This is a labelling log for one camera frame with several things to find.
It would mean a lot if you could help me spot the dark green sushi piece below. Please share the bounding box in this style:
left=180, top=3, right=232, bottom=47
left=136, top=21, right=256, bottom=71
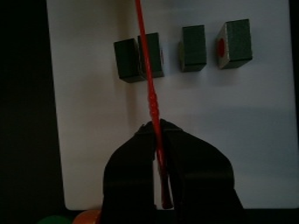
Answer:
left=136, top=31, right=166, bottom=80
left=178, top=24, right=208, bottom=74
left=114, top=38, right=147, bottom=84

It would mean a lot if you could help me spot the sushi piece with red centre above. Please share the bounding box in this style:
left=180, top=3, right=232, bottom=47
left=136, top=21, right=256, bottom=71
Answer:
left=215, top=18, right=254, bottom=71

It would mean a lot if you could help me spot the thin red toy knife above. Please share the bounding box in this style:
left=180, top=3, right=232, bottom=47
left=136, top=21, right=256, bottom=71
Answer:
left=135, top=0, right=175, bottom=210

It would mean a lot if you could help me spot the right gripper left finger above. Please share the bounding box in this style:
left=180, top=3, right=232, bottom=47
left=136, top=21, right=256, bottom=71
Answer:
left=100, top=122, right=160, bottom=224

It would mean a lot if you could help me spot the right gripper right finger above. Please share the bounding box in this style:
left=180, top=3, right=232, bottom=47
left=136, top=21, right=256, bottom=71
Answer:
left=158, top=118, right=248, bottom=224

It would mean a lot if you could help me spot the orange toy carrot green top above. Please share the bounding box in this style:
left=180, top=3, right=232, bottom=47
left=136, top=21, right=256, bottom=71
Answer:
left=36, top=208, right=104, bottom=224

